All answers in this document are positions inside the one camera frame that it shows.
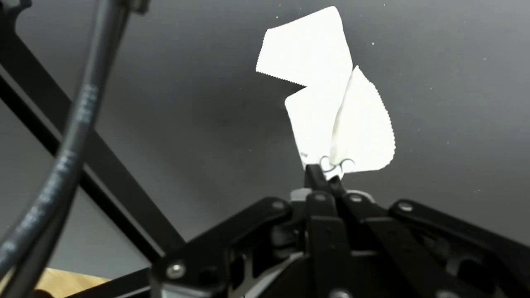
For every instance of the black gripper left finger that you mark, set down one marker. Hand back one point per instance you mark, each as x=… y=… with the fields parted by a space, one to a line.
x=323 y=242

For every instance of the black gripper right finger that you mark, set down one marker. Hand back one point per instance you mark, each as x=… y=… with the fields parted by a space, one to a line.
x=419 y=242

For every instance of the white cloth with green print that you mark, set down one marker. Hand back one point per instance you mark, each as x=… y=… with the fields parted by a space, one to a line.
x=336 y=110

